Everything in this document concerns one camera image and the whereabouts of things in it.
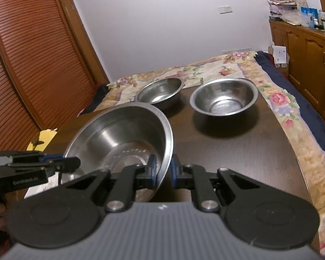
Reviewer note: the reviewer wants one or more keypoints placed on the white paper box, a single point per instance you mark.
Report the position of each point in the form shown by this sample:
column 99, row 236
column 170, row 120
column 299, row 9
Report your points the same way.
column 279, row 55

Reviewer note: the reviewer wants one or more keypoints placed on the pile of folded fabrics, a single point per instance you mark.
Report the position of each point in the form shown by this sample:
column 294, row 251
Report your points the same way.
column 281, row 5

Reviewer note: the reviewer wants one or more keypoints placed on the white wall switch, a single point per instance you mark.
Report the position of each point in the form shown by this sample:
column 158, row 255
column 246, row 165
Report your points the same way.
column 225, row 9

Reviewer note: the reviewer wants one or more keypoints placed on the white wall socket strip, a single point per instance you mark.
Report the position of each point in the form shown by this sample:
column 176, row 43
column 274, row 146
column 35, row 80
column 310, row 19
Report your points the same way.
column 237, row 49

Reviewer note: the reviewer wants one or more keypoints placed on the large steel bowl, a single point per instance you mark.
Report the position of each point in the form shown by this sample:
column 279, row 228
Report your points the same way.
column 111, row 132

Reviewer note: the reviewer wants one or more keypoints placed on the louvered wooden wardrobe door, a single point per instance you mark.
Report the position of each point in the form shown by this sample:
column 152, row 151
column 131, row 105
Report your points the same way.
column 38, row 32
column 10, row 100

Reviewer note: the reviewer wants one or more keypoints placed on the blue box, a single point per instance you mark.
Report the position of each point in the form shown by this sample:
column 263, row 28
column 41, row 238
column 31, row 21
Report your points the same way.
column 308, row 16

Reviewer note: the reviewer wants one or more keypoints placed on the navy blanket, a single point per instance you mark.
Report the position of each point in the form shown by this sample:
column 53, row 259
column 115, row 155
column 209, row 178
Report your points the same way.
column 300, row 105

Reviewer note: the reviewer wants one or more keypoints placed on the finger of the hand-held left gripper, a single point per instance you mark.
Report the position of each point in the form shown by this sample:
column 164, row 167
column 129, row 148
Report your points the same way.
column 65, row 165
column 52, row 157

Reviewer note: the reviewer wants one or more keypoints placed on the floral blanket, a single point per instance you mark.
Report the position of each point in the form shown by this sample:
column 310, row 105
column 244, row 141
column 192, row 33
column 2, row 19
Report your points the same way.
column 276, row 97

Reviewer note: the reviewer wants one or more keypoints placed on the yellow plush toy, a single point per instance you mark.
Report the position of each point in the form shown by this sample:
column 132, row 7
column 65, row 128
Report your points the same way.
column 44, row 139

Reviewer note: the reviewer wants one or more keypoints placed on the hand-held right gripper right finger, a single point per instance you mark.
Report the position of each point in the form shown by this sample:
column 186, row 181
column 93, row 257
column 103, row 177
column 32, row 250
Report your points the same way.
column 174, row 172

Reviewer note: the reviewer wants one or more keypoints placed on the dark cloth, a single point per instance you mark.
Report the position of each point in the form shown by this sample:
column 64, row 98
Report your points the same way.
column 97, row 97

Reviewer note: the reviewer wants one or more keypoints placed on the wooden cabinet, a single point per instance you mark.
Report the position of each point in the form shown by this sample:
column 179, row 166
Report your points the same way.
column 308, row 59

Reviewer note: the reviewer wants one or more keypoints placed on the clear plastic bag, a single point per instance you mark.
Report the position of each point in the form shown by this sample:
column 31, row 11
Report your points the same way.
column 292, row 17

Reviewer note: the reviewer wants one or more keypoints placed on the wooden wardrobe side panel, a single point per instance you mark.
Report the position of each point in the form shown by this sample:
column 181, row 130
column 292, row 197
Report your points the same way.
column 81, row 32

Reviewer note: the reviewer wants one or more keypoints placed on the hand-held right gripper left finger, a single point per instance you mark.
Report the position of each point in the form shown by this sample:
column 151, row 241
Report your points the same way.
column 152, row 172

